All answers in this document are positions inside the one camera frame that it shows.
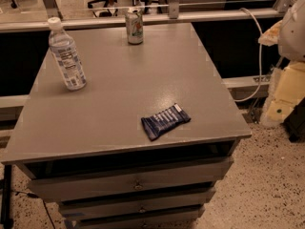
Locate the grey drawer cabinet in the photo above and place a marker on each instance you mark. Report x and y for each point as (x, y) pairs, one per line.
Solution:
(88, 151)

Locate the green white soda can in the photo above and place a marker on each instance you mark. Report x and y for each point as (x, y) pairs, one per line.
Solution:
(134, 25)

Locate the black stand leg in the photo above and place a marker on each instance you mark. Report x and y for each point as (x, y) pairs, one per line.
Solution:
(5, 220)

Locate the metal railing frame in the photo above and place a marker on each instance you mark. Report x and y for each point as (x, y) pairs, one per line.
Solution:
(32, 15)

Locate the clear plastic water bottle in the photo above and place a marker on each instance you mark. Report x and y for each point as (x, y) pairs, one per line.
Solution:
(64, 51)

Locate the blue snack wrapper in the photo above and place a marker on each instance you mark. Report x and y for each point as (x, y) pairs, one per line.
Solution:
(158, 124)

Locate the black office chair centre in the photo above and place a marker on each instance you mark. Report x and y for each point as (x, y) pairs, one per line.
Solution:
(108, 8)

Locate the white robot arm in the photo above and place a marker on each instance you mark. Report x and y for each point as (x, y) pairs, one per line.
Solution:
(287, 86)

